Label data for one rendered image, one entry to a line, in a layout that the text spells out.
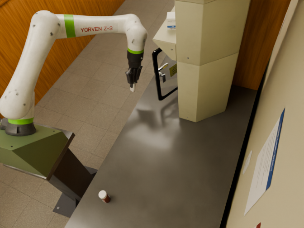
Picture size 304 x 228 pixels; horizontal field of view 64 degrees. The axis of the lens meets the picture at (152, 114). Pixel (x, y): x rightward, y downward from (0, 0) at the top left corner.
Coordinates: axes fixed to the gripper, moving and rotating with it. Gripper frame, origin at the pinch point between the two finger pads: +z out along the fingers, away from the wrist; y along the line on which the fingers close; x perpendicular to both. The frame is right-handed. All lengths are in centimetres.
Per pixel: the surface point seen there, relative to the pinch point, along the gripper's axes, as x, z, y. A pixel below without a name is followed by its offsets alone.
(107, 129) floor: -55, 108, -28
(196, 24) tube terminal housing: 36, -57, 8
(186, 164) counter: 54, 15, 13
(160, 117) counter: 23.2, 12.4, -2.2
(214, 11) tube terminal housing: 41, -63, 5
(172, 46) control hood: 27, -43, 7
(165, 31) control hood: 19.5, -45.3, 3.1
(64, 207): -26, 128, 52
